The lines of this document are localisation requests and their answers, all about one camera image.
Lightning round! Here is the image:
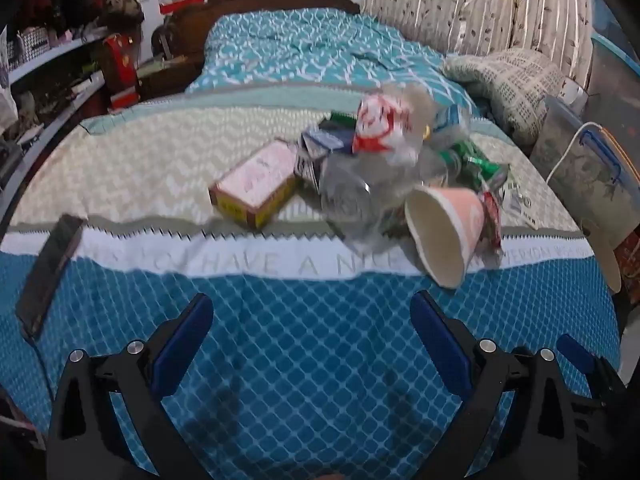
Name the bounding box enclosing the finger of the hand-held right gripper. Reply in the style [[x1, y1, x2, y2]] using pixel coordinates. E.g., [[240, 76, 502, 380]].
[[556, 333, 626, 411]]

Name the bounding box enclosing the dark wooden nightstand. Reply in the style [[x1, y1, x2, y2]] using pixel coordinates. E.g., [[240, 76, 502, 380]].
[[137, 57, 206, 102]]

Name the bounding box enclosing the beige leaf print curtain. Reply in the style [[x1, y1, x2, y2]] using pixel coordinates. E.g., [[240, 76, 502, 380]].
[[362, 0, 601, 92]]

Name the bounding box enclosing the folded beige patterned blanket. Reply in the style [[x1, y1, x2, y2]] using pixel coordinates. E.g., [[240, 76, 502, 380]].
[[442, 49, 568, 146]]

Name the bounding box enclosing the green soda can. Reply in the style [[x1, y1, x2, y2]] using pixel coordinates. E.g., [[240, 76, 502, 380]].
[[447, 140, 510, 187]]

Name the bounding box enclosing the grey wall shelf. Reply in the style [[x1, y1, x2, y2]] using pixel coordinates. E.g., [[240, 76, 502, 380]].
[[0, 25, 126, 211]]

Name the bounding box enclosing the red gift box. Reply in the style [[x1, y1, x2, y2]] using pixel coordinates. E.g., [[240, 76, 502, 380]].
[[102, 34, 141, 111]]

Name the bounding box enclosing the pink cardboard box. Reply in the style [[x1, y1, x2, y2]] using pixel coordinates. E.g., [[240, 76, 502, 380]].
[[209, 140, 301, 231]]

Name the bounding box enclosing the white cable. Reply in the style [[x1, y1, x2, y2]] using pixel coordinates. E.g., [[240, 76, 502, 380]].
[[545, 121, 608, 186]]

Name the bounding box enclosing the black smartphone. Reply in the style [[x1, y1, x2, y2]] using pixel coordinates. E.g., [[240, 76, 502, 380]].
[[15, 214, 85, 338]]

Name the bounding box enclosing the clear plastic bottle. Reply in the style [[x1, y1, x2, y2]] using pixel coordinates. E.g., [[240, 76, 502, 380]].
[[320, 149, 451, 256]]

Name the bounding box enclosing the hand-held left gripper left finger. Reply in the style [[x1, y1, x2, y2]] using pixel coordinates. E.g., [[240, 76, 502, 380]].
[[46, 292, 216, 480]]

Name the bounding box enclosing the teal beige patterned bedspread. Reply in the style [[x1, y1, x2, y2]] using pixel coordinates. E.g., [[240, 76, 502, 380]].
[[0, 82, 623, 480]]

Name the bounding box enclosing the pink paper cup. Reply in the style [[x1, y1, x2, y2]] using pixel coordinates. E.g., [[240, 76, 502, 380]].
[[404, 185, 488, 290]]

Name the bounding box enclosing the red white plastic wrapper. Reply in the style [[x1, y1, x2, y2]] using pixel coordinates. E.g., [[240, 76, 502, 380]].
[[352, 92, 426, 166]]

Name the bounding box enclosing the carved wooden headboard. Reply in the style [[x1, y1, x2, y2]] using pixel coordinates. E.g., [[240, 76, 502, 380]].
[[152, 0, 361, 101]]

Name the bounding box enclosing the large clear bin teal lid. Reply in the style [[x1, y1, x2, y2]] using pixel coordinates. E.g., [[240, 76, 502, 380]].
[[587, 34, 640, 171]]

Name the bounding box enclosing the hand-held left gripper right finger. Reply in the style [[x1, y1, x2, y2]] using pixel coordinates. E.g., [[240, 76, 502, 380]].
[[410, 290, 581, 480]]

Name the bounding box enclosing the white power adapter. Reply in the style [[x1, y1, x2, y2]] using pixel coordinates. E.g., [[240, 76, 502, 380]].
[[564, 79, 591, 112]]

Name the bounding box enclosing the teal white patterned quilt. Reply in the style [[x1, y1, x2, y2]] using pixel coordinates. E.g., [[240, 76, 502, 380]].
[[185, 9, 481, 117]]

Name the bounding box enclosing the blue label clear bottle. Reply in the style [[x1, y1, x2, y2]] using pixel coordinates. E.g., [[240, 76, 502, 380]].
[[430, 104, 473, 147]]

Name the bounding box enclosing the brown handbag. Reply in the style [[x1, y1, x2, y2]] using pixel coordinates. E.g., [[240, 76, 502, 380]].
[[102, 0, 146, 31]]

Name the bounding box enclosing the blue white milk carton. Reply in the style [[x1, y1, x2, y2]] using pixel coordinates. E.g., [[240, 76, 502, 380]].
[[295, 127, 358, 193]]

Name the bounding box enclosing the orange printed bag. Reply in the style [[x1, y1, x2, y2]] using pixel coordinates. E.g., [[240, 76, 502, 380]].
[[612, 225, 640, 306]]

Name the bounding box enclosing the red snack wrapper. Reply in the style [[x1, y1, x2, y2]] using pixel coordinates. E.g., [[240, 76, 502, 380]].
[[480, 191, 504, 251]]

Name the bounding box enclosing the white paper label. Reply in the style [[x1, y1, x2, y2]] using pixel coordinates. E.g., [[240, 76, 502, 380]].
[[500, 180, 538, 228]]

